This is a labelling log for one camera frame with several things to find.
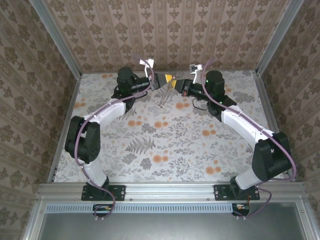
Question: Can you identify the metal keyring holder plate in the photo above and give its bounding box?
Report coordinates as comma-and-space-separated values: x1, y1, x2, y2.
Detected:
158, 73, 179, 109

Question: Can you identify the black connector box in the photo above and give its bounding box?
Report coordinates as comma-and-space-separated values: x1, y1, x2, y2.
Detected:
92, 203, 116, 218
231, 202, 251, 217

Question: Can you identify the grey metal sheet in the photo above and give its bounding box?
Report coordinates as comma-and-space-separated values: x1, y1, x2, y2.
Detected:
37, 201, 310, 240

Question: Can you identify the thin black cable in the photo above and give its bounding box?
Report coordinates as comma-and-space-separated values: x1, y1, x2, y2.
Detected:
191, 98, 210, 111

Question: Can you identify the aluminium table edge rail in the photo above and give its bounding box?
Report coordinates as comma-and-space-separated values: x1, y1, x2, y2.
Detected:
80, 69, 258, 75
46, 73, 82, 185
252, 71, 296, 181

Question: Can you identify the aluminium frame post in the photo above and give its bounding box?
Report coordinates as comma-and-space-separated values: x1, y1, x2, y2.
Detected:
255, 0, 305, 76
29, 0, 83, 78

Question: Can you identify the aluminium mounting rail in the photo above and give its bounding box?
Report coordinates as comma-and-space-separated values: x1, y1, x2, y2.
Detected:
37, 182, 307, 202

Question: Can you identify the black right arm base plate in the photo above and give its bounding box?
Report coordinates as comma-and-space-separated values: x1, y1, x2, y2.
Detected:
213, 184, 261, 202

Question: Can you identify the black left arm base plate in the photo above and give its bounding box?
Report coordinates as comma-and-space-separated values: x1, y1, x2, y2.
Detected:
81, 184, 126, 202

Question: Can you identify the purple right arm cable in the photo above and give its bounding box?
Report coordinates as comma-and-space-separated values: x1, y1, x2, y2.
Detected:
202, 57, 298, 220

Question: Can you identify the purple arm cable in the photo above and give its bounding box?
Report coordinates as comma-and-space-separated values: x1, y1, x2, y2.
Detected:
74, 55, 155, 221
202, 57, 298, 220

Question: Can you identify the slotted grey cable duct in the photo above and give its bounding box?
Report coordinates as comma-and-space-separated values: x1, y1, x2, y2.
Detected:
46, 202, 235, 214

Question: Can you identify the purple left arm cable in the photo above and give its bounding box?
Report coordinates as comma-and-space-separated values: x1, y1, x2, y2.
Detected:
74, 55, 155, 221

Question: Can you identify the aluminium frame bar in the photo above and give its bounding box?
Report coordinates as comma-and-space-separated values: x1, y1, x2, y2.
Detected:
296, 197, 320, 240
22, 199, 47, 240

